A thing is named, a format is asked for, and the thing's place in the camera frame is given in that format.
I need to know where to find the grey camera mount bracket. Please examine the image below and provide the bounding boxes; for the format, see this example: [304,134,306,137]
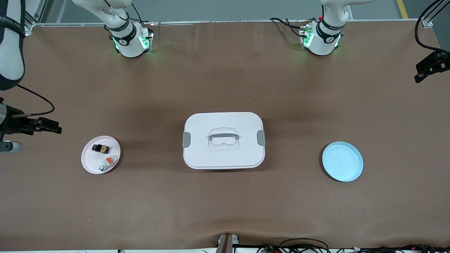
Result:
[215,233,240,253]

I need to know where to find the blue round plate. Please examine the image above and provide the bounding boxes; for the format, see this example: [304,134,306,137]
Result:
[322,141,364,182]

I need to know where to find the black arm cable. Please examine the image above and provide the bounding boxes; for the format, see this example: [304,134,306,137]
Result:
[414,0,445,54]
[12,84,56,117]

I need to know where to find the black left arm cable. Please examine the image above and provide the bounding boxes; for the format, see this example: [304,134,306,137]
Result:
[414,0,445,54]

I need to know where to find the white lidded storage box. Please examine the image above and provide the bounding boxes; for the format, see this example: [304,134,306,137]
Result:
[182,112,266,170]

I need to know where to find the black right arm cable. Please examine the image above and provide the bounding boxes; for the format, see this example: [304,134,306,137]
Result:
[12,84,56,117]

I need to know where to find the black right base cable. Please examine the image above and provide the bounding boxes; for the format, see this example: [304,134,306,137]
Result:
[114,3,155,26]

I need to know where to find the pink round plate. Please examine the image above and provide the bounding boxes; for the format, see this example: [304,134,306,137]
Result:
[81,136,121,175]

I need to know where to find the brown table mat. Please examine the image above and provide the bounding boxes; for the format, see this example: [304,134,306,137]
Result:
[0,19,450,252]

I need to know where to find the black left base cables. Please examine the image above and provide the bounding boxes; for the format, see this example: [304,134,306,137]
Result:
[269,16,319,38]

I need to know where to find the black cable bundle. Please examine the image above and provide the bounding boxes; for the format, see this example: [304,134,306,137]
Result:
[257,238,450,253]

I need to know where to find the white and orange switch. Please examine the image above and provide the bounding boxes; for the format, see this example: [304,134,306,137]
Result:
[99,156,117,173]

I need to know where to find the aluminium frame post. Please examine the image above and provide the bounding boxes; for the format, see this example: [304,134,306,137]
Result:
[421,0,450,28]
[21,0,48,31]

